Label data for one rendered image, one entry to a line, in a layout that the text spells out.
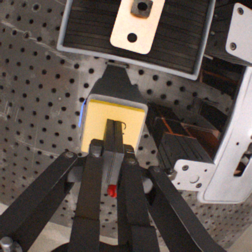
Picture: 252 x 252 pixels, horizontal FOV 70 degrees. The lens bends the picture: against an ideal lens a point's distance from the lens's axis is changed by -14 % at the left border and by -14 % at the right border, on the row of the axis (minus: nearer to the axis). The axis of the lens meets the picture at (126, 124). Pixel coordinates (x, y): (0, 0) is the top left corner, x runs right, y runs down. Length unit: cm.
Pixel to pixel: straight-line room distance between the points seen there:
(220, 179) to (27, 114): 64
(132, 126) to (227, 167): 33
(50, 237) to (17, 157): 165
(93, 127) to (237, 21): 23
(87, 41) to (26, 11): 55
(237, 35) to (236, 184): 38
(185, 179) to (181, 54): 25
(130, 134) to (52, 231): 211
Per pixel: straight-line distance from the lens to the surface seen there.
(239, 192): 59
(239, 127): 47
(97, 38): 20
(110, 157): 16
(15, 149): 85
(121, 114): 21
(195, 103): 73
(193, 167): 39
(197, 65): 21
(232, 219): 122
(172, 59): 21
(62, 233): 229
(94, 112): 22
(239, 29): 30
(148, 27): 20
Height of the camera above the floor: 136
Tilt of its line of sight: 68 degrees down
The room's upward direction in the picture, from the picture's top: 172 degrees clockwise
